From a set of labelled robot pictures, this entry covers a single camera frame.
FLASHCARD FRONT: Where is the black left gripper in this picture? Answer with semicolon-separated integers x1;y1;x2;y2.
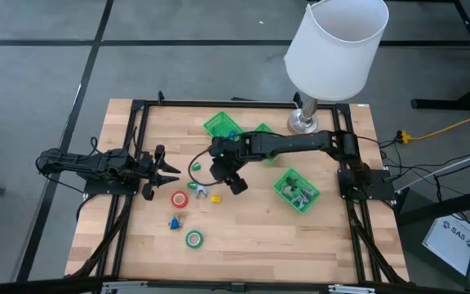
138;143;182;201

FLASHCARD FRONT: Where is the red tape roll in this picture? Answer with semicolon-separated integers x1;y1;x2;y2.
171;190;189;209

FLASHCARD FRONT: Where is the green tape roll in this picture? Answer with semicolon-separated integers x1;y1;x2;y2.
184;229;204;249

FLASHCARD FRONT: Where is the green plastic basket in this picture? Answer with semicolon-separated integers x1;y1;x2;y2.
203;111;246;142
273;167;321;216
254;122;280;165

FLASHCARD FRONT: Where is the white shade silver table lamp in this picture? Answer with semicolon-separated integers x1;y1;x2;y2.
283;0;390;137

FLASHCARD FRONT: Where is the black desk bar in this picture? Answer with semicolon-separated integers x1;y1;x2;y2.
397;191;470;228

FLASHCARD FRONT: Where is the white cardboard box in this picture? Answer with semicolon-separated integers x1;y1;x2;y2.
421;215;470;277

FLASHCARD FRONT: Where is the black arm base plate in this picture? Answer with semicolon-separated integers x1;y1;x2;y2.
82;178;141;196
338;167;396;202

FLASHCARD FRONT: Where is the black aluminium table frame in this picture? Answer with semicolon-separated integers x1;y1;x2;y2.
65;90;410;294

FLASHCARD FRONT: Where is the silver metal bracket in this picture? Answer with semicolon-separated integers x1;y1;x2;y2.
327;284;377;294
102;280;149;294

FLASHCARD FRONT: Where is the yellow extension cable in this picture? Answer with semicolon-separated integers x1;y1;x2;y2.
397;105;470;145

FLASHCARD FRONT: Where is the black desk frame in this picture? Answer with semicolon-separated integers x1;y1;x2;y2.
410;0;470;112

